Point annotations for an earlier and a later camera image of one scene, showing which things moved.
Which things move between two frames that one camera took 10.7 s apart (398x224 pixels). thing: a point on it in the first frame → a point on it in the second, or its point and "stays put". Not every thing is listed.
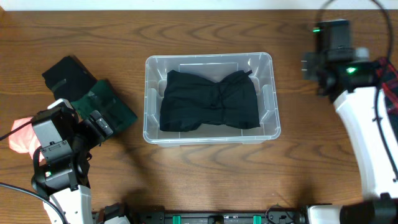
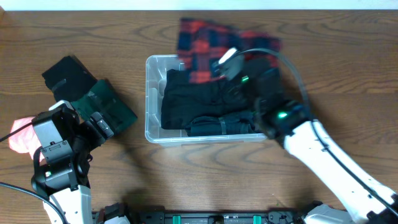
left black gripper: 101,123 stays put
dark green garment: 104,97 stays put
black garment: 68,79 stays put
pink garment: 25,139 stays put
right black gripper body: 322,71 → 245,94
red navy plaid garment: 387,78 → 201,43
